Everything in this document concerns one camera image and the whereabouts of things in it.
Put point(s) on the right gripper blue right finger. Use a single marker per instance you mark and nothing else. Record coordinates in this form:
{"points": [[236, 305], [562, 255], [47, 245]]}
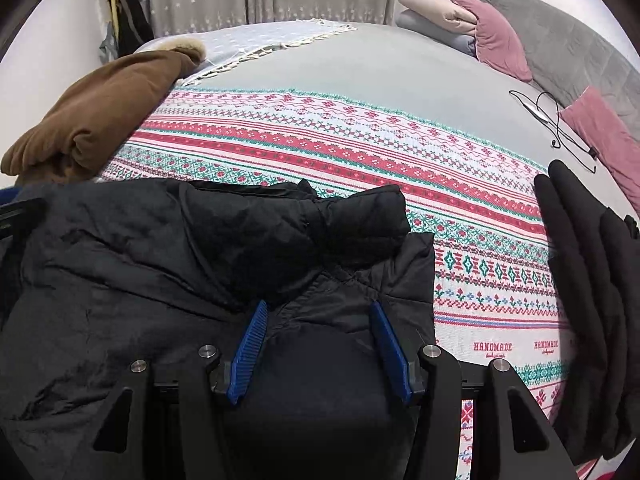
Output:
{"points": [[393, 359]]}

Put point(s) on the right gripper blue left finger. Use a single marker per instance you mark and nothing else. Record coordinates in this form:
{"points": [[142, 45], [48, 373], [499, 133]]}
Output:
{"points": [[246, 355]]}

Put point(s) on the black quilted puffer jacket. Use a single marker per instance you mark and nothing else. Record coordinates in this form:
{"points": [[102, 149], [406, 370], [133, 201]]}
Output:
{"points": [[109, 353]]}

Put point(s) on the brown fur-trimmed coat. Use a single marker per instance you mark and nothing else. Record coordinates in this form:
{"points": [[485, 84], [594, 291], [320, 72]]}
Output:
{"points": [[98, 113]]}

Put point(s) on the patterned red green bedspread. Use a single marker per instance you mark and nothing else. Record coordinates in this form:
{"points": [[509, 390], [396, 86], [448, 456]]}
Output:
{"points": [[320, 205]]}

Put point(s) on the black folded coat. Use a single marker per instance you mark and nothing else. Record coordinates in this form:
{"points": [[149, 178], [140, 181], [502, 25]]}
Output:
{"points": [[594, 264]]}

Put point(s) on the light blue fringed blanket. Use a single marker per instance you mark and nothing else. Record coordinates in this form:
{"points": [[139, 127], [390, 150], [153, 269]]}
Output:
{"points": [[229, 47]]}

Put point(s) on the grey bed sheet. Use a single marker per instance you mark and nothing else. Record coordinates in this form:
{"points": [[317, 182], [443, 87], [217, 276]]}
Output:
{"points": [[393, 68]]}

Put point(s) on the pink pillow by headboard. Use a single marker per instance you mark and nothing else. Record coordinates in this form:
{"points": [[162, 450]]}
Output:
{"points": [[601, 129]]}

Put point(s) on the grey folded blanket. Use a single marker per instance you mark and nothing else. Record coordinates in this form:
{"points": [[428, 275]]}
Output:
{"points": [[410, 20]]}

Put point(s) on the pink pillow near blankets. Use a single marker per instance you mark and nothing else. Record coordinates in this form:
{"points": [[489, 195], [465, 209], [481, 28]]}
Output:
{"points": [[497, 43]]}

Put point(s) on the grey padded headboard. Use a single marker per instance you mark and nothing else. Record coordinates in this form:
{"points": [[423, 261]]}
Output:
{"points": [[566, 56]]}

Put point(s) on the beige folded blanket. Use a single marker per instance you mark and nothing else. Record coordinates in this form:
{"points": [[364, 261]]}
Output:
{"points": [[445, 14]]}

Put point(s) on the dark clothes hanging on wall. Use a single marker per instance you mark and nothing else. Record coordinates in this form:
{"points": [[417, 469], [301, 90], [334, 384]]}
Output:
{"points": [[128, 27]]}

